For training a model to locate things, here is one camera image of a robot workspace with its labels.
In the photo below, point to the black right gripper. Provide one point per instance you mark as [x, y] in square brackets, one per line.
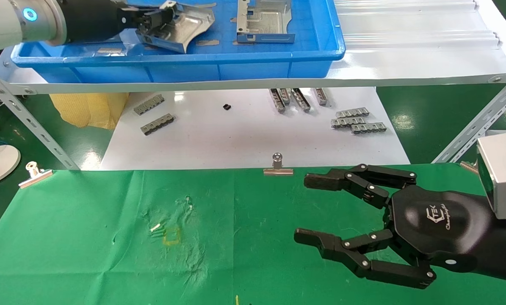
[439, 224]

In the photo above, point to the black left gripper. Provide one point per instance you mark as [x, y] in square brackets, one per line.
[104, 19]

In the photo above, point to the stamped metal bracket part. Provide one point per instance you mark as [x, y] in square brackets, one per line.
[267, 19]
[193, 25]

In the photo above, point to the grey tape strip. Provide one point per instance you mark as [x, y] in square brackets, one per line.
[110, 50]
[206, 5]
[208, 42]

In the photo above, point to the yellow mesh bag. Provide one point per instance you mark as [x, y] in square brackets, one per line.
[87, 110]

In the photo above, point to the blue plastic tray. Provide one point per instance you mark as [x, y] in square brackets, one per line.
[252, 63]

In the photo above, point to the white board panel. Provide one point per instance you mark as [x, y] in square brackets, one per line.
[244, 140]

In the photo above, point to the perforated angle-iron shelf leg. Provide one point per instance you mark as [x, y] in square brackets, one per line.
[477, 123]
[37, 127]

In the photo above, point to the white metal shelf board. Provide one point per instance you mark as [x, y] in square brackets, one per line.
[405, 51]

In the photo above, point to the small white scrap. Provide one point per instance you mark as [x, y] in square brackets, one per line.
[155, 228]

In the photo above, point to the green table cloth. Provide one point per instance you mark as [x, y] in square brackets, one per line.
[151, 262]

